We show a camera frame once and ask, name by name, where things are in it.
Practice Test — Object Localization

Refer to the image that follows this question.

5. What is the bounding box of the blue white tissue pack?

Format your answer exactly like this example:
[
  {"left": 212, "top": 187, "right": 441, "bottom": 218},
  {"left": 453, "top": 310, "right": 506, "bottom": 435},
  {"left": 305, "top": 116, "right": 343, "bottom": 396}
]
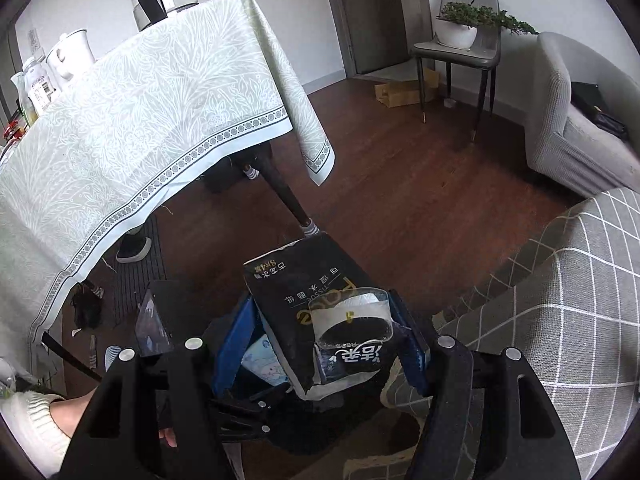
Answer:
[{"left": 241, "top": 334, "right": 288, "bottom": 387}]

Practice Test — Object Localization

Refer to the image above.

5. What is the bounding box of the black paper box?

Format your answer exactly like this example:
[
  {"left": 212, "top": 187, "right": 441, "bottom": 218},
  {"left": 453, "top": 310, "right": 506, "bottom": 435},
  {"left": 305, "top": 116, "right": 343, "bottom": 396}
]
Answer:
[{"left": 243, "top": 232, "right": 409, "bottom": 402}]

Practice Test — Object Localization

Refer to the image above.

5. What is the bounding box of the grey checked round tablecloth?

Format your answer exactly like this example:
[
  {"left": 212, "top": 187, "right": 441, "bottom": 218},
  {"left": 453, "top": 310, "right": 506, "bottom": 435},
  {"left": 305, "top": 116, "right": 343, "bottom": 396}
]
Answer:
[{"left": 367, "top": 188, "right": 639, "bottom": 479}]

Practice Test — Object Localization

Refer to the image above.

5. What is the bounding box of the black table leg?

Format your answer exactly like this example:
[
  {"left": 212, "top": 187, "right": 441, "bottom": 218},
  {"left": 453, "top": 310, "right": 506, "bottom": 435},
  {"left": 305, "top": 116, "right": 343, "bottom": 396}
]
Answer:
[{"left": 254, "top": 143, "right": 320, "bottom": 237}]

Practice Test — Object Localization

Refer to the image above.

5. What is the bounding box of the grey armchair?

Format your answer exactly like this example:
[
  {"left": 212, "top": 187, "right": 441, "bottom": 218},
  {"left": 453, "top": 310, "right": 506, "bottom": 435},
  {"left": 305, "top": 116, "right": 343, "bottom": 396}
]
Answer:
[{"left": 525, "top": 32, "right": 639, "bottom": 197}]

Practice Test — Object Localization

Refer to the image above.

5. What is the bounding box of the cardboard box on floor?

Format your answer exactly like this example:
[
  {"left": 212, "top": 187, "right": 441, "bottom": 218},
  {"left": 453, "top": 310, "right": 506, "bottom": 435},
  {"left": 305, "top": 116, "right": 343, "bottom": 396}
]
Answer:
[{"left": 374, "top": 67, "right": 440, "bottom": 108}]

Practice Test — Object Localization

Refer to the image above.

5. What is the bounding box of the black bag on armchair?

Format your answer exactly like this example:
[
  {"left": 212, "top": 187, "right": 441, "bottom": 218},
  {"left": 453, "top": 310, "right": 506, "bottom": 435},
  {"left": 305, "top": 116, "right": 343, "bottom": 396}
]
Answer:
[{"left": 570, "top": 81, "right": 629, "bottom": 141}]

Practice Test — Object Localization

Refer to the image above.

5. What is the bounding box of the white patterned tablecloth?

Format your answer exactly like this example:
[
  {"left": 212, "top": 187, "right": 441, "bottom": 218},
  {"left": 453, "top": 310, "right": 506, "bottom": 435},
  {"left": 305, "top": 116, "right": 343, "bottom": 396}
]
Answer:
[{"left": 1, "top": 0, "right": 335, "bottom": 363}]

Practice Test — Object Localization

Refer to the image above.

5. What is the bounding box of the white mug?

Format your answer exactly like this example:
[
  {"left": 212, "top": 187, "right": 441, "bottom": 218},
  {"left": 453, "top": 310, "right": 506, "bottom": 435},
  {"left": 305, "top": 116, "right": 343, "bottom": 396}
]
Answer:
[{"left": 46, "top": 28, "right": 96, "bottom": 82}]

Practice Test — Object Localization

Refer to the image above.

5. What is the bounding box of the grey dining chair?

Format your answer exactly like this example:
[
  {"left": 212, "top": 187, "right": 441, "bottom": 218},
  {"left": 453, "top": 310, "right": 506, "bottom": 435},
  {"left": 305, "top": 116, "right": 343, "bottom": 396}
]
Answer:
[{"left": 411, "top": 0, "right": 501, "bottom": 141}]

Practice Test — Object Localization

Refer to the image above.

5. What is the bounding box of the potted green plant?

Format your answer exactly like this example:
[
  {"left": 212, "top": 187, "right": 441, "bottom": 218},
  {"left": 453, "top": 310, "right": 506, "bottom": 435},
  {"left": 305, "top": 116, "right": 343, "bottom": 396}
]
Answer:
[{"left": 435, "top": 1, "right": 538, "bottom": 50}]

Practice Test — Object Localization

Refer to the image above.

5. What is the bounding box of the grey door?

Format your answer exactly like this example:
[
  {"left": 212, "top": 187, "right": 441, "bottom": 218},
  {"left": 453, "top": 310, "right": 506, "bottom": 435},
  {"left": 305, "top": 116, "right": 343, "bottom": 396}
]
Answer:
[{"left": 329, "top": 0, "right": 433, "bottom": 78}]

